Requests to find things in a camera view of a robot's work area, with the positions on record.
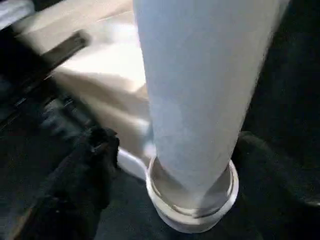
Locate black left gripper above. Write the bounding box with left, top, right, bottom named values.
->
left=0, top=29, right=93, bottom=141

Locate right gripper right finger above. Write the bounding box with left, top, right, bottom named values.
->
left=234, top=131, right=320, bottom=240

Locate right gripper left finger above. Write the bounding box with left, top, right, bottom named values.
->
left=24, top=127, right=121, bottom=240

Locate white plastic table top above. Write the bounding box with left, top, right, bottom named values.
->
left=14, top=0, right=240, bottom=233

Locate white plastic table leg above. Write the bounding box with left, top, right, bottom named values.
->
left=132, top=0, right=292, bottom=201

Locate black mat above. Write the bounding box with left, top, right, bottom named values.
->
left=0, top=0, right=320, bottom=240

